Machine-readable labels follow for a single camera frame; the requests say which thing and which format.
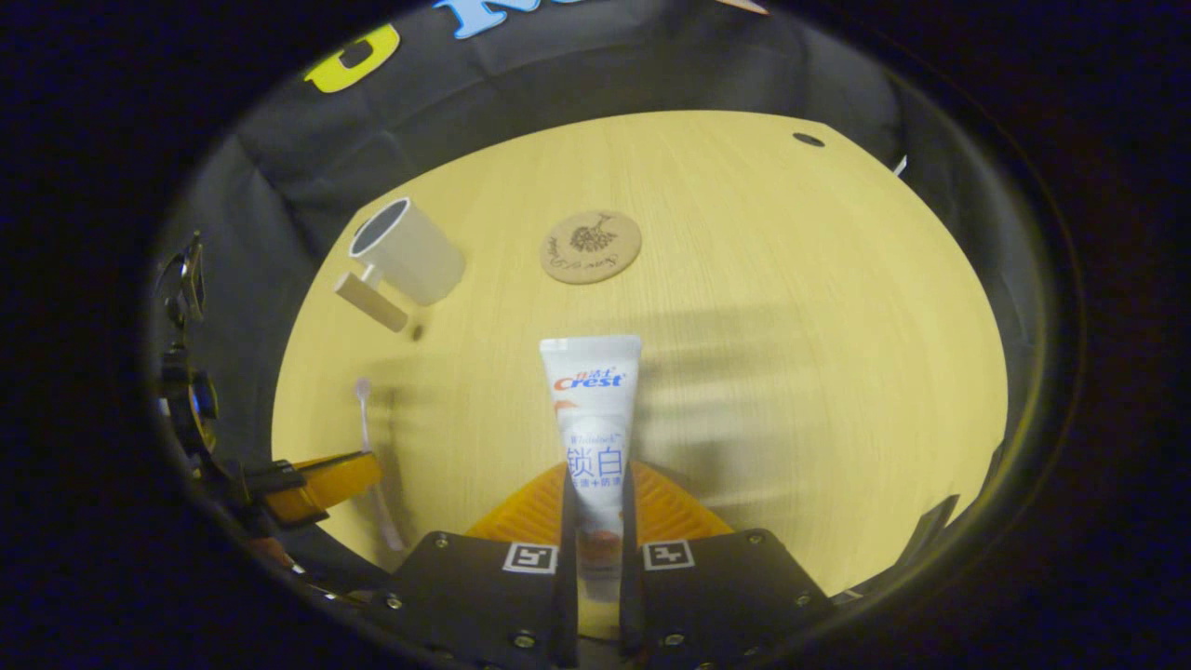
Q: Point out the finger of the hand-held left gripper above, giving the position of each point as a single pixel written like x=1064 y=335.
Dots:
x=335 y=479

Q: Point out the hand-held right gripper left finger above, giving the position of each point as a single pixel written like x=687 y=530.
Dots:
x=465 y=596

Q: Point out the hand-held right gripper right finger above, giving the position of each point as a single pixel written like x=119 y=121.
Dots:
x=726 y=596

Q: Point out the white toothbrush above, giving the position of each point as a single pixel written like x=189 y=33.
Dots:
x=363 y=389

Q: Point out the white toothpaste tube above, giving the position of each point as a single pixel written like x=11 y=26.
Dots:
x=595 y=419

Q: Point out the round wooden coaster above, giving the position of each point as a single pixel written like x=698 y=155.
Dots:
x=591 y=247

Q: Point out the black backdrop cloth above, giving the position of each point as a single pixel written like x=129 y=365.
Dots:
x=372 y=130

